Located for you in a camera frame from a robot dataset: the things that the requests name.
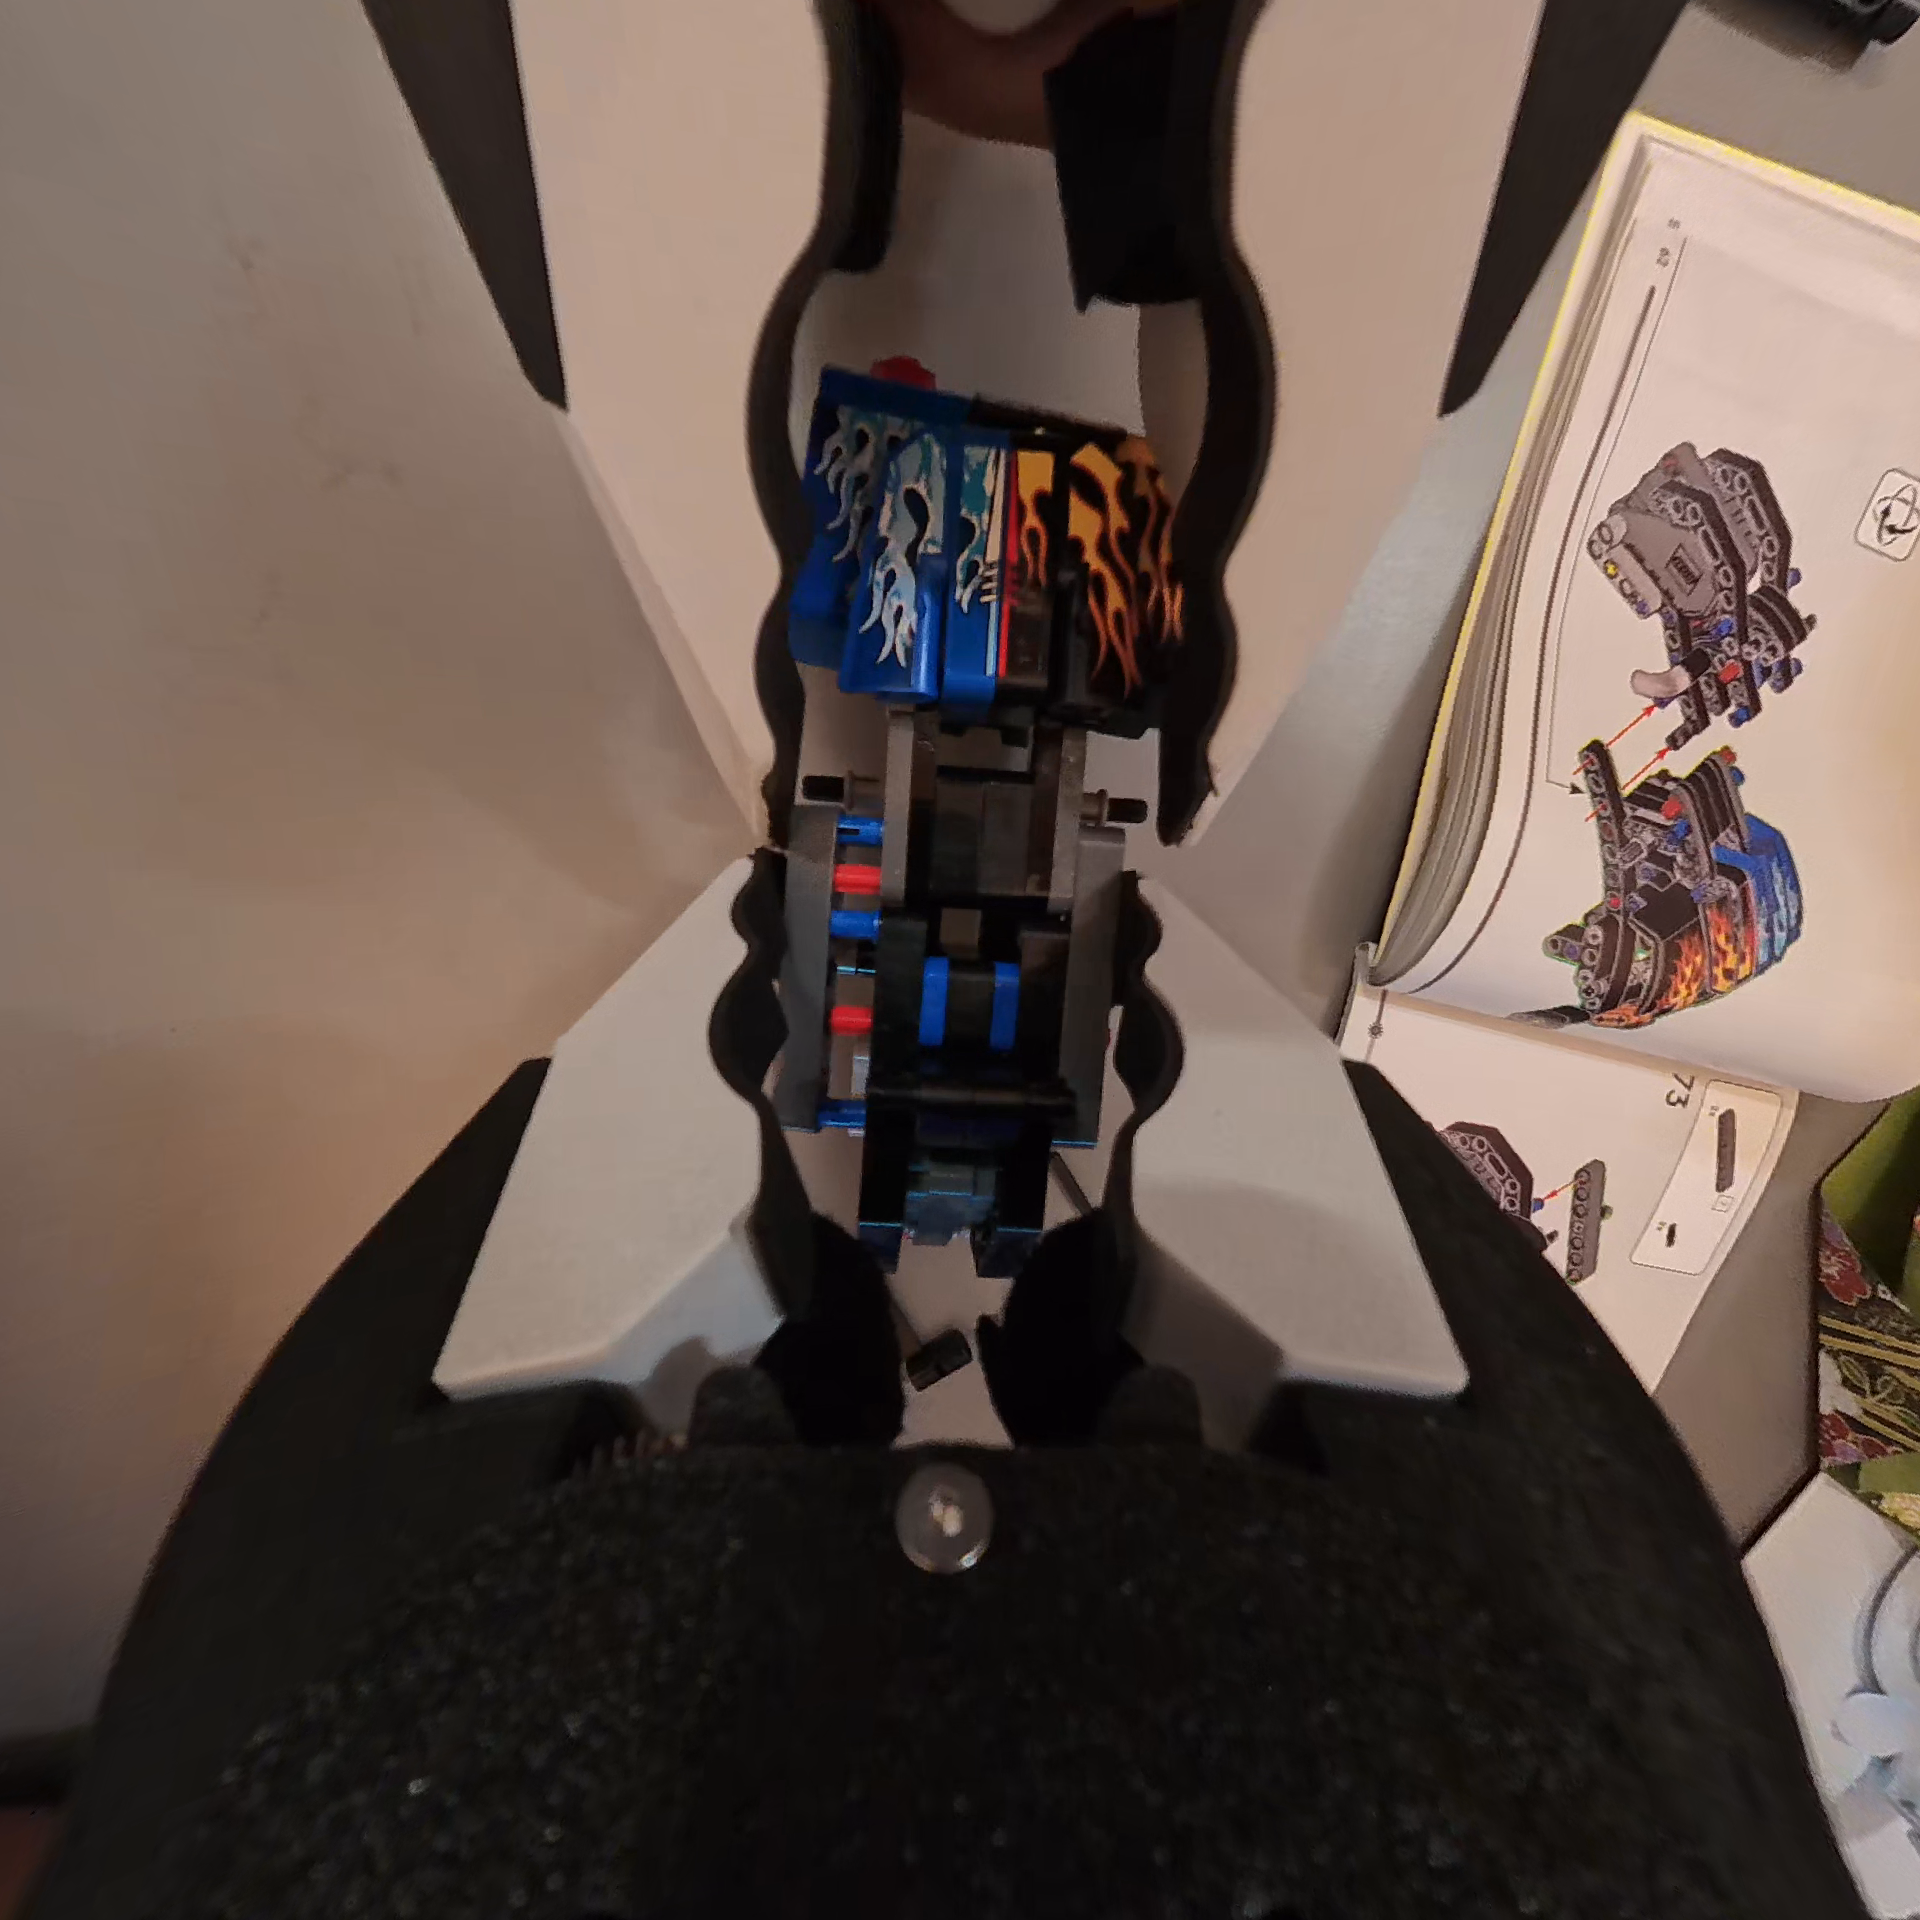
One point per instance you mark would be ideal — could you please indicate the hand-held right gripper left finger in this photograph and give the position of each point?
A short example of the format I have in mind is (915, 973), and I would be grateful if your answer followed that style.
(601, 1200)

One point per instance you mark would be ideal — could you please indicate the lego instruction booklet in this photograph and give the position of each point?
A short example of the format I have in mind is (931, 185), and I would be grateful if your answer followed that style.
(1650, 750)

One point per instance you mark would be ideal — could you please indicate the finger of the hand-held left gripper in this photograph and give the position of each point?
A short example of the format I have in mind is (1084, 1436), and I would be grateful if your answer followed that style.
(1351, 301)
(661, 301)

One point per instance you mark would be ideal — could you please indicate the white box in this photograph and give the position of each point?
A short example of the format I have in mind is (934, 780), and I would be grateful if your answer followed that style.
(1838, 1651)

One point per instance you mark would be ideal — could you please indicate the small black lego pin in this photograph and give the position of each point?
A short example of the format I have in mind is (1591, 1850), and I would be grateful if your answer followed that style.
(940, 1359)

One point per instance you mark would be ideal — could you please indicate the blue black flame lego model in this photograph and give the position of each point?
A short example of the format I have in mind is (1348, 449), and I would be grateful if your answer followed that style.
(975, 840)

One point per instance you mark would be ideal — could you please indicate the green floral patterned box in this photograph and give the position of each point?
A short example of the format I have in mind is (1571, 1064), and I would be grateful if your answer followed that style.
(1876, 1320)

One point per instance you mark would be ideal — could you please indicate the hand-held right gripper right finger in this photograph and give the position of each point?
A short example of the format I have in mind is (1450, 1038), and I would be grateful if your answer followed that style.
(1275, 1200)

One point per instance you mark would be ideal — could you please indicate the thin black lego axle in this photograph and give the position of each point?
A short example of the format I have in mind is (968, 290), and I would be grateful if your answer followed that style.
(1078, 1183)

